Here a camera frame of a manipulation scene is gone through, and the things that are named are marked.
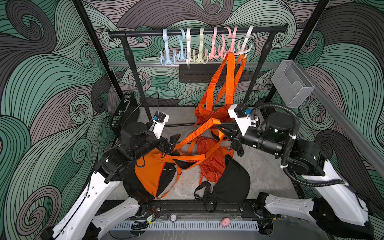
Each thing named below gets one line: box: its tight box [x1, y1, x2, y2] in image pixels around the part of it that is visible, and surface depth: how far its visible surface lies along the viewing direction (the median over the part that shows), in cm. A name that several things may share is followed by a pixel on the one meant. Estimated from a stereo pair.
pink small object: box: [220, 217, 231, 227], surface depth 70 cm
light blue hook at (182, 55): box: [177, 28, 186, 61], surface depth 57 cm
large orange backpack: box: [123, 118, 221, 200], surface depth 80 cm
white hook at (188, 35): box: [186, 28, 192, 65], surface depth 53 cm
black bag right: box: [194, 154, 251, 212], surface depth 81 cm
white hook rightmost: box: [238, 25, 254, 59], surface depth 62 cm
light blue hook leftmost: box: [160, 28, 176, 66], surface depth 59 cm
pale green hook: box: [193, 27, 209, 64], surface depth 59 cm
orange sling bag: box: [201, 53, 247, 142], surface depth 66 cm
